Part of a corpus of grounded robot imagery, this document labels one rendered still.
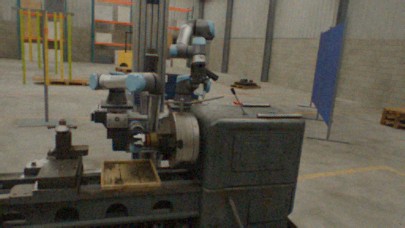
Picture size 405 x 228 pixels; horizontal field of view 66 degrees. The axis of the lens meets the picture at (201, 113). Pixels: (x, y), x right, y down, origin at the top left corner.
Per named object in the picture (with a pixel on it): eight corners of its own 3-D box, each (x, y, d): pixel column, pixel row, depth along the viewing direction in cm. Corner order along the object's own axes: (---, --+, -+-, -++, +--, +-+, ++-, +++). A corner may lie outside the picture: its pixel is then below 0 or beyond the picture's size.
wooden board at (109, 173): (151, 164, 197) (151, 158, 196) (160, 190, 163) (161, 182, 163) (101, 166, 188) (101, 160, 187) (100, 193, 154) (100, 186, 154)
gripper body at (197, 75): (189, 85, 182) (189, 65, 184) (203, 85, 185) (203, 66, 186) (193, 82, 175) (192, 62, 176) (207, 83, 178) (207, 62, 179)
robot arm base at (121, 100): (106, 100, 235) (106, 87, 233) (126, 101, 239) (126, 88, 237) (105, 104, 221) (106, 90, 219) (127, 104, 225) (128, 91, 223)
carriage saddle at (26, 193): (84, 163, 190) (84, 153, 189) (78, 199, 147) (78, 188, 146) (28, 165, 181) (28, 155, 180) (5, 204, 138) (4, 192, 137)
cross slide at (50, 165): (81, 154, 188) (81, 147, 187) (74, 185, 148) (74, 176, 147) (50, 155, 183) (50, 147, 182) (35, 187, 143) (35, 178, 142)
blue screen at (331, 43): (297, 105, 1019) (308, 31, 971) (323, 108, 1000) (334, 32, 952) (306, 138, 627) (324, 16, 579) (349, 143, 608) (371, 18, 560)
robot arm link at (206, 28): (192, 89, 248) (195, 17, 227) (210, 91, 248) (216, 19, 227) (190, 94, 237) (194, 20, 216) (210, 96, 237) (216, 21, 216)
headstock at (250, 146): (263, 156, 229) (269, 104, 221) (301, 184, 184) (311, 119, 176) (183, 158, 211) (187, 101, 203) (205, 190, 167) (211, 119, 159)
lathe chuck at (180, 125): (178, 153, 200) (182, 105, 190) (190, 177, 171) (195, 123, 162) (164, 153, 197) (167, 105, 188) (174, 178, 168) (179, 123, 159)
